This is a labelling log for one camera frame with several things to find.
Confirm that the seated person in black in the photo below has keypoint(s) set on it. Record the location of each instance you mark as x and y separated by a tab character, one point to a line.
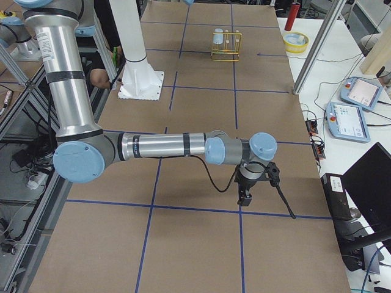
98	75

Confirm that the orange black adapter box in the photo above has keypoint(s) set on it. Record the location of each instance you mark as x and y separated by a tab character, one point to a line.
311	126

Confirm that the light blue plastic cup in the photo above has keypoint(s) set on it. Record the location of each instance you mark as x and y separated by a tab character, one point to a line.
218	36

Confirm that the lower teach pendant tablet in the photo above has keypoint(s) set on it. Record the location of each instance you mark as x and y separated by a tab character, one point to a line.
347	122

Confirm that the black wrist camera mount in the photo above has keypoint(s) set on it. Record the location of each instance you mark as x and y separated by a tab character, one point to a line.
273	174

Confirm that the gold wire cup holder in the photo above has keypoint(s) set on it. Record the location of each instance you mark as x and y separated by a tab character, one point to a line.
229	50

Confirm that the red cylinder bottle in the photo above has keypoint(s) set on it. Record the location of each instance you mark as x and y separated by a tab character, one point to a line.
293	12

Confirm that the teach pendant tablet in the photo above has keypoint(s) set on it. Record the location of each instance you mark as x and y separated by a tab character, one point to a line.
361	92
347	122

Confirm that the black computer box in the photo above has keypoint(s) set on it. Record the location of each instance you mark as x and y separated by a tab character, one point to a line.
336	198

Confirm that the yellow bowl with blue plate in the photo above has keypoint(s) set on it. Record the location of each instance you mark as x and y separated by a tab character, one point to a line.
295	42

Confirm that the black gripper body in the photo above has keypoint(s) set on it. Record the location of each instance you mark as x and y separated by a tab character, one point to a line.
245	184

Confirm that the green handled tool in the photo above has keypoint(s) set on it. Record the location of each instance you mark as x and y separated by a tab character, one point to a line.
115	57

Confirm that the upper teach pendant tablet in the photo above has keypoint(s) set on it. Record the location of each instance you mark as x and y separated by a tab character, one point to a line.
361	92

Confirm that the aluminium frame post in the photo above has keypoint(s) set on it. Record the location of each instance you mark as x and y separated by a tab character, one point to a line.
320	39

